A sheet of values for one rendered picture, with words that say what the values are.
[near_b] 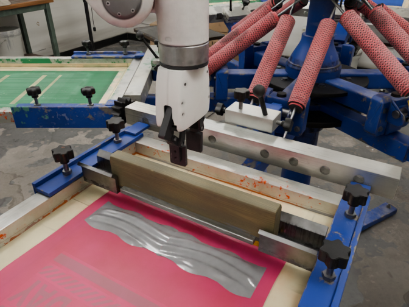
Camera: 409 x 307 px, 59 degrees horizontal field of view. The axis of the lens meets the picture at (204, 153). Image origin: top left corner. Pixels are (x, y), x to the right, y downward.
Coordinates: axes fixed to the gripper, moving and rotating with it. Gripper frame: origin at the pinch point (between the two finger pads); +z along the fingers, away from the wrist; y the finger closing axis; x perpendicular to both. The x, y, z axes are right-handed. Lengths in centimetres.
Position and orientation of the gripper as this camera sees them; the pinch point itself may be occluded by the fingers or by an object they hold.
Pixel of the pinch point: (186, 147)
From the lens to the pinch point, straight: 62.9
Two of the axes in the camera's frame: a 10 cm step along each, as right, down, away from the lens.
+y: -4.8, 4.5, -7.6
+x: 8.8, 2.4, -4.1
